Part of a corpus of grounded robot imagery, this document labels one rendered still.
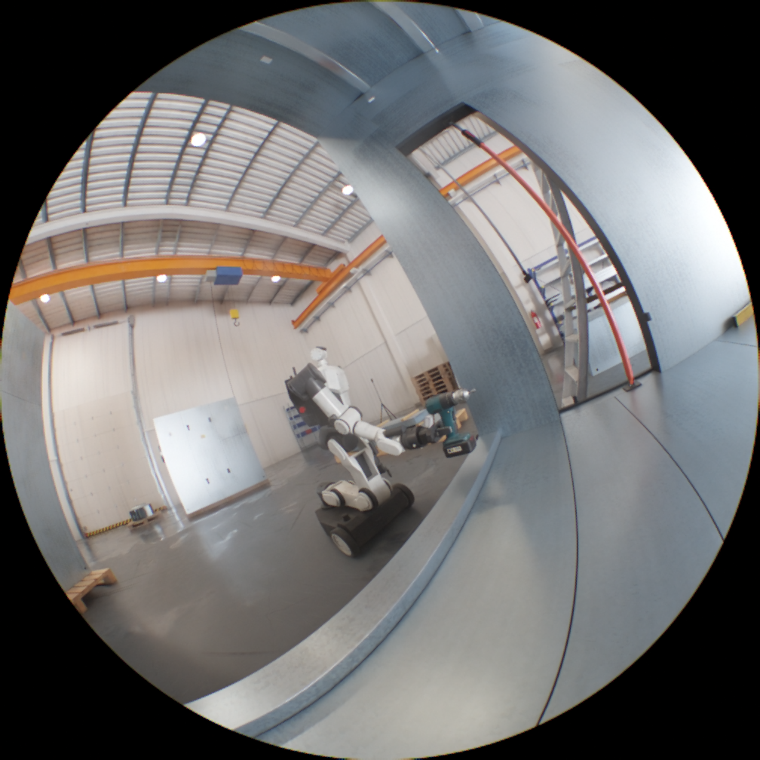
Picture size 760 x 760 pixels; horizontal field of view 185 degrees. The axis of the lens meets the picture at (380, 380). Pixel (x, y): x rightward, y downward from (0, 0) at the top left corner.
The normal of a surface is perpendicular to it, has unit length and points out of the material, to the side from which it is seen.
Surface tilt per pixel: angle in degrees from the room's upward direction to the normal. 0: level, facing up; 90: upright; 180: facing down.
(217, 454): 90
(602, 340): 90
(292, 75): 180
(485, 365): 90
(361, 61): 180
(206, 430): 90
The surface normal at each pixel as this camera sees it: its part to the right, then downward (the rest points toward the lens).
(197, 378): 0.70, -0.36
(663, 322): -0.59, 0.19
